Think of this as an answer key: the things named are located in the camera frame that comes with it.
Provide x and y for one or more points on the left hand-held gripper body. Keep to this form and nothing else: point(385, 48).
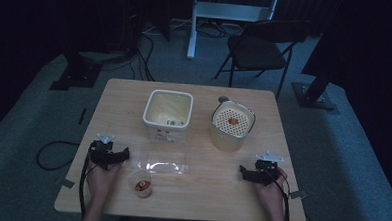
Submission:
point(101, 154)

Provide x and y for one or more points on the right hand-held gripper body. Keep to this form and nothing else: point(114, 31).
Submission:
point(264, 173)

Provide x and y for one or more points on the person's right hand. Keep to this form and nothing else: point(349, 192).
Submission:
point(273, 194)

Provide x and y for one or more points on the small clear plastic cup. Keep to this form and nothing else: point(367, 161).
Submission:
point(140, 186)

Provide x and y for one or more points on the grey tape piece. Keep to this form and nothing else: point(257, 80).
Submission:
point(68, 183)
point(297, 194)

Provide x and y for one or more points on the cream container with perforated insert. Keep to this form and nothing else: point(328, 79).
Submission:
point(224, 140)

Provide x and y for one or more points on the clear plastic bag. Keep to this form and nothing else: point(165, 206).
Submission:
point(163, 162)

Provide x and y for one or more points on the black marker pen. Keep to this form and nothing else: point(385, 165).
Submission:
point(82, 116)

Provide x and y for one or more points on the small red food piece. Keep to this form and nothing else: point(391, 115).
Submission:
point(233, 121)

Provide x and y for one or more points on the white square bin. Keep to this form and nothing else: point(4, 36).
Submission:
point(157, 104)

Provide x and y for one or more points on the small grey round disc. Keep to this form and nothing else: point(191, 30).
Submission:
point(223, 99)

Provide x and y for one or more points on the black stand base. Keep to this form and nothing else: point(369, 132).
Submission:
point(77, 75)
point(313, 95)

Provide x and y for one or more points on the black folding chair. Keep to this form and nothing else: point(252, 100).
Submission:
point(258, 53)

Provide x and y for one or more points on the white desk frame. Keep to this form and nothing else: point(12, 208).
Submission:
point(228, 11)

